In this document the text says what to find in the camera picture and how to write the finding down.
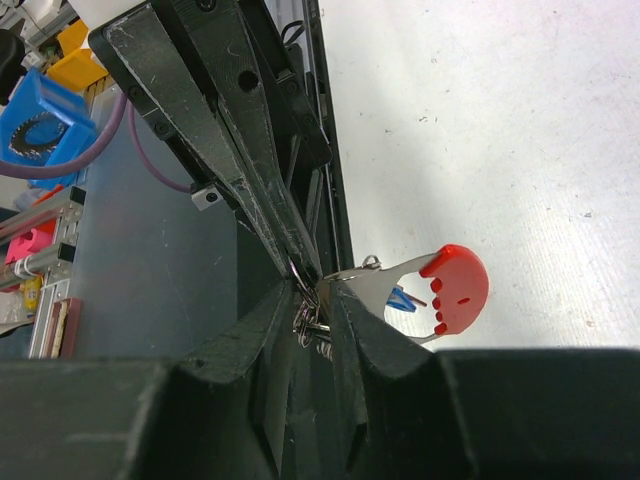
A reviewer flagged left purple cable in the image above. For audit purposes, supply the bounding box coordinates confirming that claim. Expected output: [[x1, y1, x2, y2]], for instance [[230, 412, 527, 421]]
[[0, 89, 194, 194]]

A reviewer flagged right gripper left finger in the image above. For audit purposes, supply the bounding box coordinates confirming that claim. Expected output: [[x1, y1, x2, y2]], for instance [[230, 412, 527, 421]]
[[1, 281, 294, 479]]

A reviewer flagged red handle spring keyring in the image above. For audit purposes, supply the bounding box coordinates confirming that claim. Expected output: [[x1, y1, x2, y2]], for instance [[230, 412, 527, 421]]
[[293, 244, 489, 360]]

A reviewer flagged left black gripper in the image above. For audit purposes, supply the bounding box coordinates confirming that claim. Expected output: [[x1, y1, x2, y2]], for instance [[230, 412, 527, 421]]
[[89, 1, 333, 279]]

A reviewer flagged yellow plastic bin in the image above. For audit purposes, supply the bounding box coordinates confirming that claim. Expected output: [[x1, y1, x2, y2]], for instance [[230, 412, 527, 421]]
[[47, 19, 108, 92]]

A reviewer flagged blue plastic bin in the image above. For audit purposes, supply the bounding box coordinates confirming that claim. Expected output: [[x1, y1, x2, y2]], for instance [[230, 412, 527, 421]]
[[1, 69, 98, 167]]

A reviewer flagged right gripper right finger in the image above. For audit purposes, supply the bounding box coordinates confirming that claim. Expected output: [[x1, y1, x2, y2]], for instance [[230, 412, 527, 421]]
[[327, 286, 639, 479]]

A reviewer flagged blue key tag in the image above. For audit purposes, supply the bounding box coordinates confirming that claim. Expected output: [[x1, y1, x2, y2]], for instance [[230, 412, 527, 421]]
[[386, 285, 417, 313]]

